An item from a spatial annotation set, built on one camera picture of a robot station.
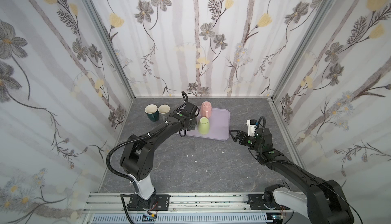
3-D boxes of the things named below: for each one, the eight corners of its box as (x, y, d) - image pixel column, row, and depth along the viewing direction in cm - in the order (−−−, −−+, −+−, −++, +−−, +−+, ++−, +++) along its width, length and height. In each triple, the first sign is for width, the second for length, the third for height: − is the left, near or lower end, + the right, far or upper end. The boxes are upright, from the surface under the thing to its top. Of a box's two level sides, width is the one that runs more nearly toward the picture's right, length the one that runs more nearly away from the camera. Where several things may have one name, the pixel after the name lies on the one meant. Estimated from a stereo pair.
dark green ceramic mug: (147, 124, 107) (143, 114, 98) (150, 114, 113) (146, 104, 104) (159, 124, 107) (156, 114, 98) (161, 114, 113) (158, 104, 104)
